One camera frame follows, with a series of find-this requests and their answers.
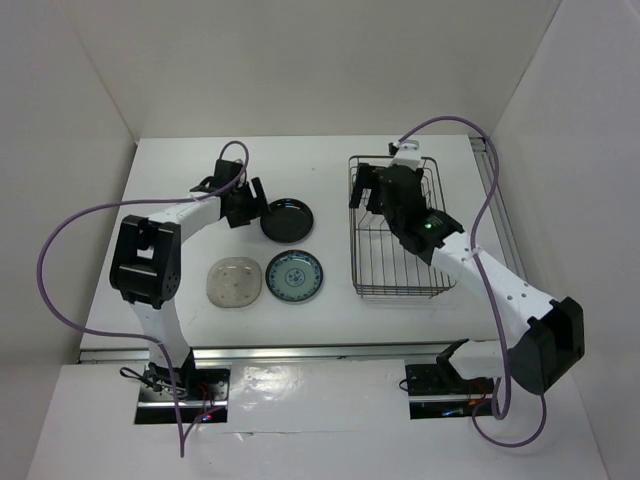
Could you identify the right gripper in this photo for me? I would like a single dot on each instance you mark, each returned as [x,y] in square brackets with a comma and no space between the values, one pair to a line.
[366,178]

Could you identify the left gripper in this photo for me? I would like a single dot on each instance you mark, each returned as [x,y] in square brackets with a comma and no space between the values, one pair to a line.
[258,205]

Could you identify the black round plate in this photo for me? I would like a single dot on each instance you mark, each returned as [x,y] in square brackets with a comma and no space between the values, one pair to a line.
[289,221]

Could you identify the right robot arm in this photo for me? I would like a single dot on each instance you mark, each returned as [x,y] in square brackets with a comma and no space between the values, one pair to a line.
[540,338]

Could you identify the frosted square glass plate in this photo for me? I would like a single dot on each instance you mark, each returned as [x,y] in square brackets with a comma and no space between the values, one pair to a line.
[234,282]

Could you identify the blue patterned round plate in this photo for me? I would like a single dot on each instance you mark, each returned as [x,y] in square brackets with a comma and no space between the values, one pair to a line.
[294,276]

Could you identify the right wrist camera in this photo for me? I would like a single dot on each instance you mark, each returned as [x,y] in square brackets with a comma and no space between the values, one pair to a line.
[405,153]

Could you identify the metal wire dish rack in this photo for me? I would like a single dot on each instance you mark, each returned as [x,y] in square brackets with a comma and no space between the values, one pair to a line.
[380,266]

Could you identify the front aluminium rail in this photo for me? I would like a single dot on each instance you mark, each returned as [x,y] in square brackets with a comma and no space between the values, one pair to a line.
[225,355]

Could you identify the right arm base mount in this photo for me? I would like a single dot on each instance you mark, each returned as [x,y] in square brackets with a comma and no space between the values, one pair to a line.
[436,391]

